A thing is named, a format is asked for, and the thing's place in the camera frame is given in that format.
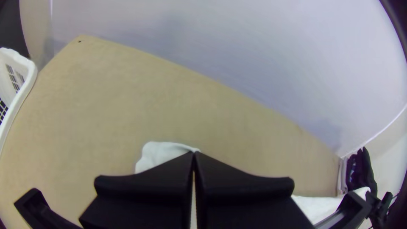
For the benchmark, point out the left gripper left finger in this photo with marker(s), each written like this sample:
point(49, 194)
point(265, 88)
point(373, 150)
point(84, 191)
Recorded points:
point(146, 197)

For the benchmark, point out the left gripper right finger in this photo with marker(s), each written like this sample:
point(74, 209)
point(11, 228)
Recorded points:
point(241, 203)

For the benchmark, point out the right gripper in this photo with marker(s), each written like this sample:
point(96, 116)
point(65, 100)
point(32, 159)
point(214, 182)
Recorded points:
point(379, 205)

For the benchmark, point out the white t-shirt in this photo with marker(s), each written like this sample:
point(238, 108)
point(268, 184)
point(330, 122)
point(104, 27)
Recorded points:
point(159, 154)

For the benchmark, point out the heap of clothes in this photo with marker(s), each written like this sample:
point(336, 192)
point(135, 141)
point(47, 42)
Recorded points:
point(362, 171)

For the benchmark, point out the white laundry basket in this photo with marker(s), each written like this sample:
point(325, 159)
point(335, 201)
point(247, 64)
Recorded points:
point(17, 79)

